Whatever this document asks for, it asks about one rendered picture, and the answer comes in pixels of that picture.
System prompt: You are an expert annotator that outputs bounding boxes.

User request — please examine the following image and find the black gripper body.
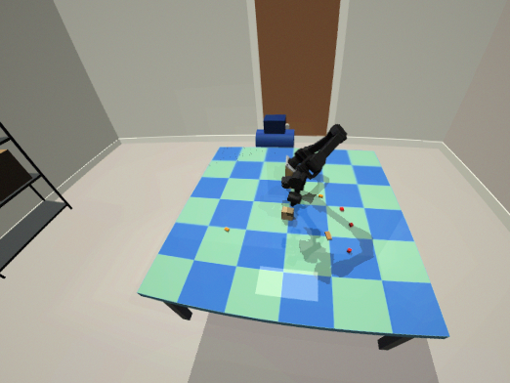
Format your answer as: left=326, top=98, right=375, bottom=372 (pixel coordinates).
left=287, top=180, right=306, bottom=204

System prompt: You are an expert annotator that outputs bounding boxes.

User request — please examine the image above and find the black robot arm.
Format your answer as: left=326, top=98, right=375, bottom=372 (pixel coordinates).
left=281, top=124, right=348, bottom=190

